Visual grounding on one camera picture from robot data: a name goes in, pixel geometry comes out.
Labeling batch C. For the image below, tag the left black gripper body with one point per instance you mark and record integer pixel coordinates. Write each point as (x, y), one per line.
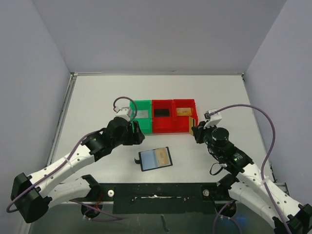
(132, 134)

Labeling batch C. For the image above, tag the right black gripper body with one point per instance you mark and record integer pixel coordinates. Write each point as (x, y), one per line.
(199, 133)

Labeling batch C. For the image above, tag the red plastic bin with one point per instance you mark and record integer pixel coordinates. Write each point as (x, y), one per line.
(181, 124)
(161, 125)

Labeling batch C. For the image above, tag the black leather card holder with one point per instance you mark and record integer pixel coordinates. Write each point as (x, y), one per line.
(147, 160)

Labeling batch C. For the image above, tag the green plastic bin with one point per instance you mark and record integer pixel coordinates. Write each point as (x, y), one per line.
(145, 123)

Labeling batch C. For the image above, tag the gold card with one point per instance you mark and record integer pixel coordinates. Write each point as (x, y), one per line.
(162, 157)
(192, 123)
(184, 112)

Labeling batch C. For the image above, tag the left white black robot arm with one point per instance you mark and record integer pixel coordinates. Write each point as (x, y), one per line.
(33, 195)

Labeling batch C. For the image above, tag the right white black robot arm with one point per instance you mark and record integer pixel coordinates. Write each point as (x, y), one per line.
(245, 184)

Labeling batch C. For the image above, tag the silver card in bin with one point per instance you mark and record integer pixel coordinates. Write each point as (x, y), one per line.
(142, 114)

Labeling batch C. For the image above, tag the gold card in bin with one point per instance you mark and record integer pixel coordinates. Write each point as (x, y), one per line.
(184, 112)

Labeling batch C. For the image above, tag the black card in bin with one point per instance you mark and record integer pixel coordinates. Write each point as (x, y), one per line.
(161, 112)

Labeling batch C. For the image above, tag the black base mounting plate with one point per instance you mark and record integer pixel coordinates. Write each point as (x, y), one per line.
(161, 198)

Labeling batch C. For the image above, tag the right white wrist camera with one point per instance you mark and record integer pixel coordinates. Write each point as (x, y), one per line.
(212, 118)

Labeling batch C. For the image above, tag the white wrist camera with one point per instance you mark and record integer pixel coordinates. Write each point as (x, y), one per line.
(124, 112)
(212, 118)

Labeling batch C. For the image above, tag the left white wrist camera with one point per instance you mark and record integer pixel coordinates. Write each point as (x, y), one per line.
(124, 112)

